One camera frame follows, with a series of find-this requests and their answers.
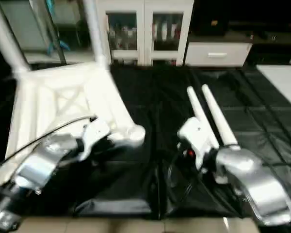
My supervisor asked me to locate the white plastic table leg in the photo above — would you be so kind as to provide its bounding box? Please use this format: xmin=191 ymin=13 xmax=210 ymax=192
xmin=82 ymin=0 xmax=111 ymax=71
xmin=0 ymin=0 xmax=31 ymax=74
xmin=201 ymin=83 xmax=242 ymax=149
xmin=186 ymin=86 xmax=219 ymax=149

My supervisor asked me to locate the white plastic table top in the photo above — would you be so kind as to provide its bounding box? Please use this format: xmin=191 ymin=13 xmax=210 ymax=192
xmin=0 ymin=61 xmax=147 ymax=187

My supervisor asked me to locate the black work mat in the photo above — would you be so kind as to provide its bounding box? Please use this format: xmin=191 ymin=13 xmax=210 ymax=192
xmin=0 ymin=63 xmax=291 ymax=219

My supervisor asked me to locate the white drawer unit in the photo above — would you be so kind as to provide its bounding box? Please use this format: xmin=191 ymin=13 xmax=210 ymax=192
xmin=183 ymin=41 xmax=253 ymax=67

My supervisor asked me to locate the white glass-door cabinet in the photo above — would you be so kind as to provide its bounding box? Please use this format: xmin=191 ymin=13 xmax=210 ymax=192
xmin=96 ymin=0 xmax=194 ymax=67

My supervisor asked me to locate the blue metal stand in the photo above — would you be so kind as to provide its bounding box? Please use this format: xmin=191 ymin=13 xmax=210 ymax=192
xmin=43 ymin=0 xmax=71 ymax=55

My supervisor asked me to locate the black box with yellow label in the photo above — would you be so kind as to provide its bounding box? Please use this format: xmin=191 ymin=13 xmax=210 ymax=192
xmin=192 ymin=0 xmax=233 ymax=35

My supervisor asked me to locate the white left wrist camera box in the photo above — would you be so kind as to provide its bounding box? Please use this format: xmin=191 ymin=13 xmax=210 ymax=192
xmin=78 ymin=119 xmax=112 ymax=162

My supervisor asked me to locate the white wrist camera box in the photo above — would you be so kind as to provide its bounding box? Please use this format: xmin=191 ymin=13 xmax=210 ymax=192
xmin=78 ymin=119 xmax=112 ymax=162
xmin=177 ymin=116 xmax=220 ymax=170

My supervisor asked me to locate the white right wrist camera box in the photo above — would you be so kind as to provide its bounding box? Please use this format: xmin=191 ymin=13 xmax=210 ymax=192
xmin=177 ymin=116 xmax=220 ymax=170

